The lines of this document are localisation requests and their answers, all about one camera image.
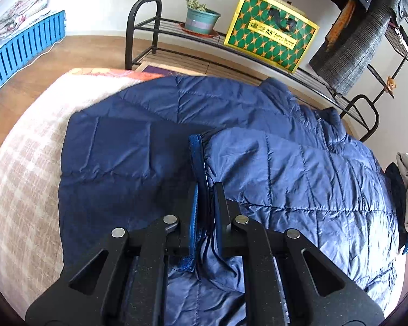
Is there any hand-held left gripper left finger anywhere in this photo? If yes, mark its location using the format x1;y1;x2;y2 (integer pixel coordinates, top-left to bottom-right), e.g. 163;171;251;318
25;183;200;326

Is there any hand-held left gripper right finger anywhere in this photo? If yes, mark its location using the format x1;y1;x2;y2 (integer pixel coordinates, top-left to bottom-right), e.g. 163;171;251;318
214;183;385;326

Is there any navy quilted puffer jacket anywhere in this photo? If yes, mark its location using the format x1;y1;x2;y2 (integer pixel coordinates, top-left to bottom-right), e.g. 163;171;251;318
57;75;400;326

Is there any pile of folded clothes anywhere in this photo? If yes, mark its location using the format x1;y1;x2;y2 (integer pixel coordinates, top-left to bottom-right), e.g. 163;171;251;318
382;152;408;255

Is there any patterned floor rug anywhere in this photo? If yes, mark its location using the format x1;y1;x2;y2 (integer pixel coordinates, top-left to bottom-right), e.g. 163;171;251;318
136;62;211;77

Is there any black metal garment rack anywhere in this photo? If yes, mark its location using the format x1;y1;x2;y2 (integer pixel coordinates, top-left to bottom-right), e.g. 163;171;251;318
125;0;408;143

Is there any beige plaid blanket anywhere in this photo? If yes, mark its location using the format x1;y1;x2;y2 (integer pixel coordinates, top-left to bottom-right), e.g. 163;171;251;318
0;68;171;323

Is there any green and yellow gift box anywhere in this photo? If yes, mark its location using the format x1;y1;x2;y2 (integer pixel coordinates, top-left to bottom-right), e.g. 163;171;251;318
223;0;320;74

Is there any potted succulent plant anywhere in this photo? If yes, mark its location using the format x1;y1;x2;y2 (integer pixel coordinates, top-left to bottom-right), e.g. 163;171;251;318
179;0;222;38

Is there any grey plaid hanging coat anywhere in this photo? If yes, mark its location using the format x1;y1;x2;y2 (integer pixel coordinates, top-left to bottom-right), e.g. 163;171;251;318
309;0;408;96

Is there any orange hanging garment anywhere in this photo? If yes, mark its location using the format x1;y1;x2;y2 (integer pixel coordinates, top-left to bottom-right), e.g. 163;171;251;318
325;0;356;52

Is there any blue slatted crate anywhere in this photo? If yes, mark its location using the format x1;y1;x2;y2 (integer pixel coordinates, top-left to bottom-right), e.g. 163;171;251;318
0;10;67;104

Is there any floral folded cloth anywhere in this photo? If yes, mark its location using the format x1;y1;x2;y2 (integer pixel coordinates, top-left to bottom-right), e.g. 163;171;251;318
0;0;51;39

